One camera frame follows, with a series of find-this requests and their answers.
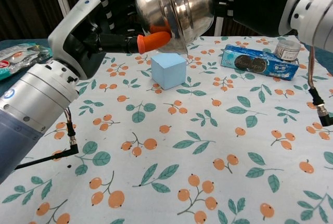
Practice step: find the teal and silver snack bag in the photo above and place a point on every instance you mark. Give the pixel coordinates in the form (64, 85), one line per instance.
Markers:
(15, 63)

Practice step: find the floral tablecloth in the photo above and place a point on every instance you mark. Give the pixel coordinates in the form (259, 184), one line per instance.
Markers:
(169, 177)

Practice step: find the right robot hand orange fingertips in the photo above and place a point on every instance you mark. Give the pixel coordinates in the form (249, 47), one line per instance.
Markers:
(255, 3)

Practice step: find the light blue cube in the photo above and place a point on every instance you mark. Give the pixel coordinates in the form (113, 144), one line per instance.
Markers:
(166, 70)

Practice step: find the blue cookie package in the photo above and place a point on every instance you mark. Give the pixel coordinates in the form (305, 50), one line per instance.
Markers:
(249, 64)

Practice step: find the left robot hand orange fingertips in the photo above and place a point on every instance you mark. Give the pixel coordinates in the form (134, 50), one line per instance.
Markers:
(78, 39)

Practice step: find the small clear plastic jar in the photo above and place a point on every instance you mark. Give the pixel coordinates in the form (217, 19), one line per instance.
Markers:
(287, 50)

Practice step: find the left robot arm grey-blue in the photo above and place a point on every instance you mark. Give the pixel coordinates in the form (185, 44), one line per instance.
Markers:
(31, 109)

